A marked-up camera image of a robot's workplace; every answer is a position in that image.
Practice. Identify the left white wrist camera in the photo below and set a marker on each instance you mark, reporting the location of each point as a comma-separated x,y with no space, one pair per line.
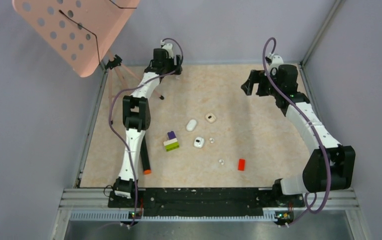
168,47

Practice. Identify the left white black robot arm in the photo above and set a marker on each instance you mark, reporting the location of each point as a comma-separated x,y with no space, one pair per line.
136,116

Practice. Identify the pink perforated music stand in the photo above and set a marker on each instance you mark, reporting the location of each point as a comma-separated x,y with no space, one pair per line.
81,31

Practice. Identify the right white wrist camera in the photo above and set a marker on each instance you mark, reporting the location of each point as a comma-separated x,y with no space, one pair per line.
273,60

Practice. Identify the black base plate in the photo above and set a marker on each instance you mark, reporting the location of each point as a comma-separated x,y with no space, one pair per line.
205,202

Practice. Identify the black marker orange cap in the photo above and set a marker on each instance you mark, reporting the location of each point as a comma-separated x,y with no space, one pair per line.
145,158

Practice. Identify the white earbud case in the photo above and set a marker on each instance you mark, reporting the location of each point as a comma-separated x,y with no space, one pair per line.
191,125
199,142

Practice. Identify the beige earbud case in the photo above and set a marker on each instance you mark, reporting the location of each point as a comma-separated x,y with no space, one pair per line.
210,117

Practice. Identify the white closed earbud case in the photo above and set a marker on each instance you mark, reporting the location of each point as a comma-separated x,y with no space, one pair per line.
191,125

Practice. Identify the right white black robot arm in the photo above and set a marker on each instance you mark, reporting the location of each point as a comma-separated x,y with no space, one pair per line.
331,164

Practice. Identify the aluminium frame rail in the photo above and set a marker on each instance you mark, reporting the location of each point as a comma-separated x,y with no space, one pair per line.
91,204

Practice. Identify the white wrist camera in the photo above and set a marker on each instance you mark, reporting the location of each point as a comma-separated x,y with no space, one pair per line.
168,47
273,60

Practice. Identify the red toy brick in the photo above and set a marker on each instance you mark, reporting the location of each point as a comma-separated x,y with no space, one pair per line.
241,164

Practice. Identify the purple white green block stack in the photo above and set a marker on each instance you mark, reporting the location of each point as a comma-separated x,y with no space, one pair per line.
172,142

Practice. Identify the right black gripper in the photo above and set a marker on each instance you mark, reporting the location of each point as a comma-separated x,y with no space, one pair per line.
256,76

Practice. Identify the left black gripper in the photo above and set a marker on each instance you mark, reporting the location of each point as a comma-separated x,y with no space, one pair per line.
177,68

